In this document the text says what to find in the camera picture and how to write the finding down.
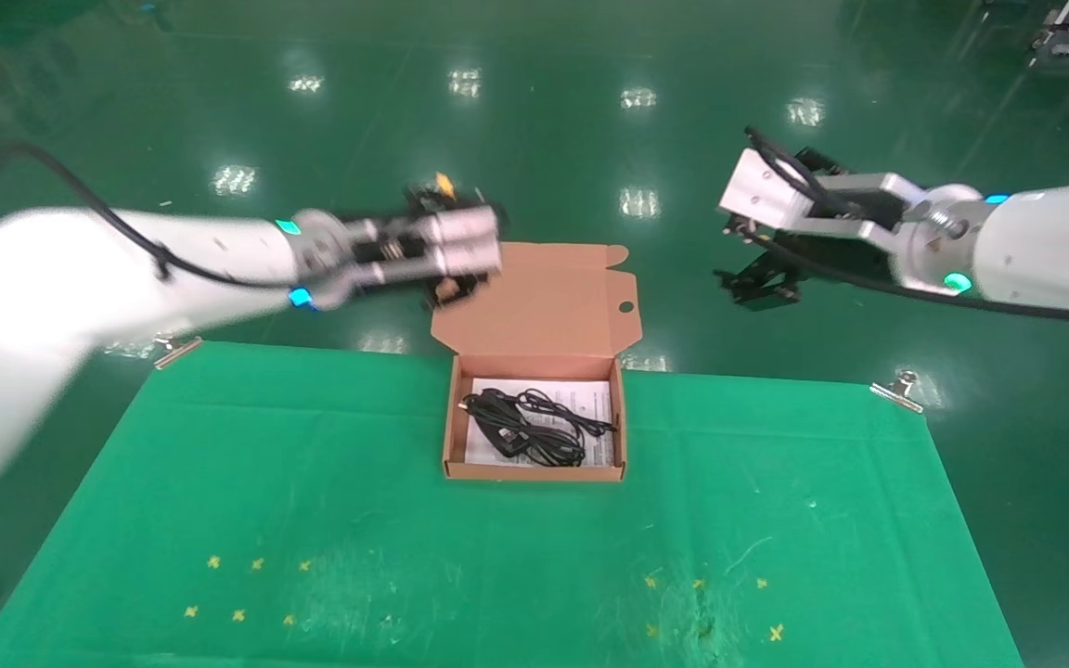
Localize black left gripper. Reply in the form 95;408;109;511
349;184;491;312

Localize brown cardboard box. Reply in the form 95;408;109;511
431;239;639;482

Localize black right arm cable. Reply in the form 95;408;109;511
743;125;1069;326

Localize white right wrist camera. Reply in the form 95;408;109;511
718;148;834;233

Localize white printed paper sheet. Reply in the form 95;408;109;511
465;376;615;467

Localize silver metal binder clip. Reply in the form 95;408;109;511
154;336;204;371
870;369;928;415

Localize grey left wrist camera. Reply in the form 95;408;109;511
423;206;504;279

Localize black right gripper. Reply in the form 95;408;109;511
714;146;907;313

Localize green table cloth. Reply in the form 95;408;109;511
0;339;1027;668

